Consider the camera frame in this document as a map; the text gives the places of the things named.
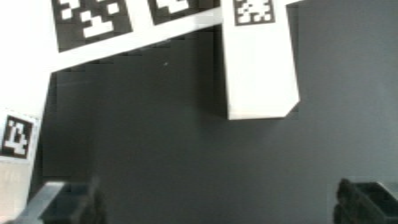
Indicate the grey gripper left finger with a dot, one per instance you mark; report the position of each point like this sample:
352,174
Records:
61,205

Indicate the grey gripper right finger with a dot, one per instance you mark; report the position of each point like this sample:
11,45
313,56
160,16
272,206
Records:
367,203

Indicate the white desk leg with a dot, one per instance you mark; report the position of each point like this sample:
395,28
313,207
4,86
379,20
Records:
258,59
18,148

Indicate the white marker sheet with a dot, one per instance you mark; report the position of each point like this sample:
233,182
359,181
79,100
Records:
63,32

